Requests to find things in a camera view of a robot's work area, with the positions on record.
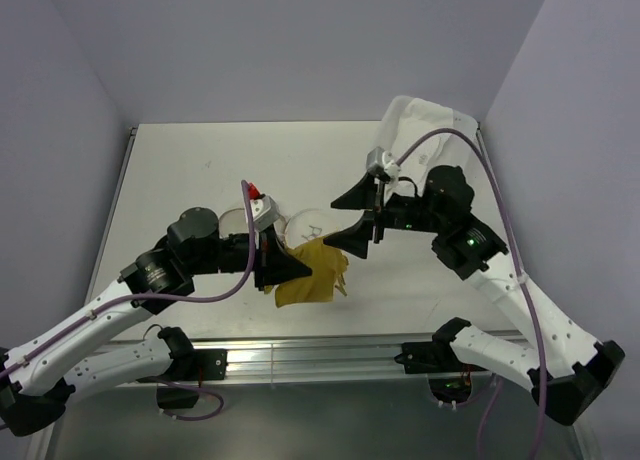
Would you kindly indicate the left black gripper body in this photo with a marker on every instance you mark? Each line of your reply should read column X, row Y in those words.
column 234, row 254

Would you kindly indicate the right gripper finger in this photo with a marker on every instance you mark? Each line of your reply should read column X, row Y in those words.
column 355, row 239
column 360, row 197

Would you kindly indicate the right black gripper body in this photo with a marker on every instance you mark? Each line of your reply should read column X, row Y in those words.
column 408, row 212

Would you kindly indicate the yellow bra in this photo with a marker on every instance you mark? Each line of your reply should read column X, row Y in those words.
column 328, row 268

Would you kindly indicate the white mesh laundry bag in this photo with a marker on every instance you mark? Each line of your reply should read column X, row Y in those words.
column 293, row 230

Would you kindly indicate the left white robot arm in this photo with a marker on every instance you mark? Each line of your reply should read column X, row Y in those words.
column 43, row 376

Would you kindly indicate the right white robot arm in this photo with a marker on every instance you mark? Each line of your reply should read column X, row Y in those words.
column 564, row 368

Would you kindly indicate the white bra in tray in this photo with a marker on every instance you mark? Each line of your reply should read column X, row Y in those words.
column 409, row 119

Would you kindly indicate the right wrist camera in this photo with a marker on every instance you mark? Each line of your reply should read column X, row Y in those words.
column 381, row 164

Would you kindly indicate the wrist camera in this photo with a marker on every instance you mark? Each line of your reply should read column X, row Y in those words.
column 265, row 211
column 381, row 164

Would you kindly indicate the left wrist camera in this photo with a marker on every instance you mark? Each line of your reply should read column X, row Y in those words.
column 265, row 211

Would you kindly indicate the aluminium mounting rail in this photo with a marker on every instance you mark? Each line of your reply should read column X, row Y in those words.
column 310, row 359

